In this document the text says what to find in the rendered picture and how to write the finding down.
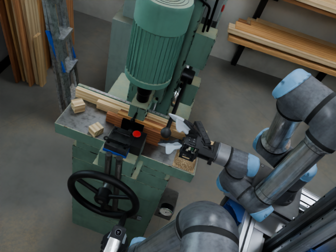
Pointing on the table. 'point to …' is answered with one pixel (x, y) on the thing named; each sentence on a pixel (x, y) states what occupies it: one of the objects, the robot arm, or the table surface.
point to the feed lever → (186, 78)
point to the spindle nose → (143, 95)
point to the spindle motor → (156, 41)
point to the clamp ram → (126, 124)
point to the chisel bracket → (136, 106)
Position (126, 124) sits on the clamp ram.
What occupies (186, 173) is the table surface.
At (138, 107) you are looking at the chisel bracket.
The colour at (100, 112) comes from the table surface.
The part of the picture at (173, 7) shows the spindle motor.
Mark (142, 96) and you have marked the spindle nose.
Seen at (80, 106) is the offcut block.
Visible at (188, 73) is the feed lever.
